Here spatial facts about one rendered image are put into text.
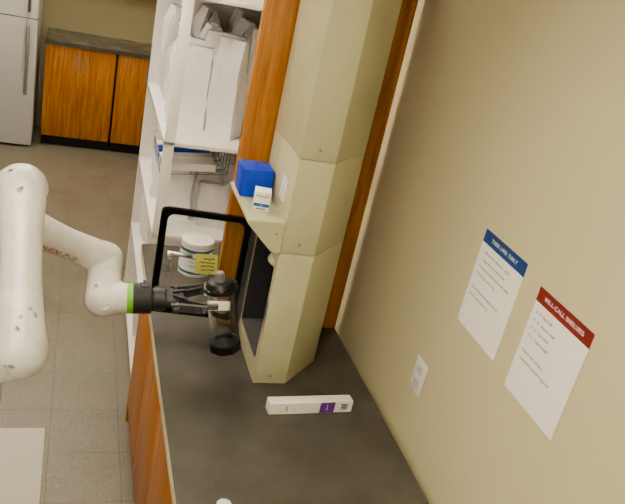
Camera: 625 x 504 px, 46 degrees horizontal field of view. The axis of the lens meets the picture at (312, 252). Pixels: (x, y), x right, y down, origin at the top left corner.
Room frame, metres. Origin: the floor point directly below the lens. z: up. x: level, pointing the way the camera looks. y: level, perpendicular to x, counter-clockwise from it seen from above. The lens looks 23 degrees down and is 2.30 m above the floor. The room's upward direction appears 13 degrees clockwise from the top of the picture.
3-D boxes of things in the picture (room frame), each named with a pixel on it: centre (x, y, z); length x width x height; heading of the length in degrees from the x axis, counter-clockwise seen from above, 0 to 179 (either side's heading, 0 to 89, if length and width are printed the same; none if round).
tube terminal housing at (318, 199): (2.20, 0.03, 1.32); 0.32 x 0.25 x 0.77; 21
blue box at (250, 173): (2.21, 0.23, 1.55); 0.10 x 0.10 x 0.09; 21
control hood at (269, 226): (2.14, 0.20, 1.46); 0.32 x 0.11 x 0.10; 21
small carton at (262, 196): (2.09, 0.18, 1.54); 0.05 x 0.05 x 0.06; 8
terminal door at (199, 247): (2.26, 0.37, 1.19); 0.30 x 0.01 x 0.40; 103
